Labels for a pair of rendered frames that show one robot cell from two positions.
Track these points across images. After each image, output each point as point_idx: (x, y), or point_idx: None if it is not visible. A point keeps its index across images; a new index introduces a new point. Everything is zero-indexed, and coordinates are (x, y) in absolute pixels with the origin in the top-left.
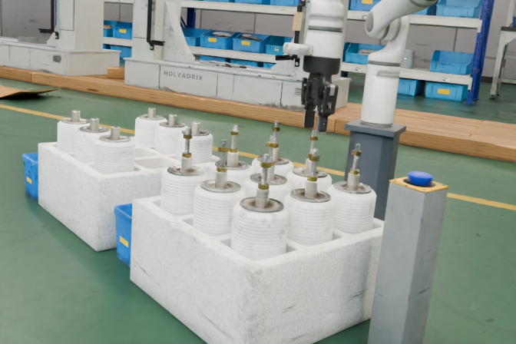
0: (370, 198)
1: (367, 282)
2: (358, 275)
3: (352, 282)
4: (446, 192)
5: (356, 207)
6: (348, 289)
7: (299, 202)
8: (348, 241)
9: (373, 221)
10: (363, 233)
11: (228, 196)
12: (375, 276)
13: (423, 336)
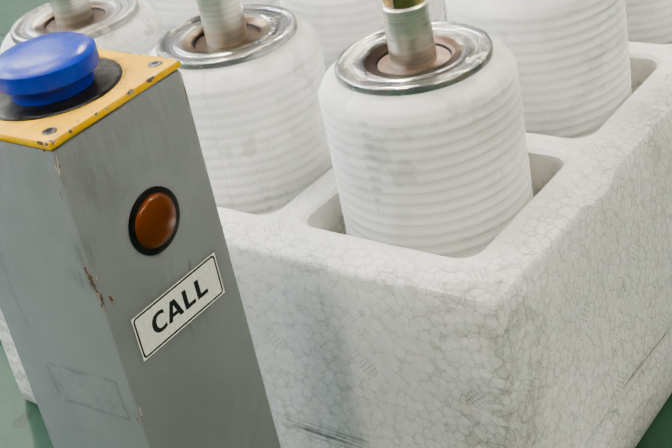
0: (360, 117)
1: (354, 416)
2: (297, 367)
3: (277, 375)
4: (46, 167)
5: (331, 134)
6: (268, 388)
7: (156, 45)
8: (228, 232)
9: (504, 229)
10: (332, 239)
11: None
12: (392, 418)
13: None
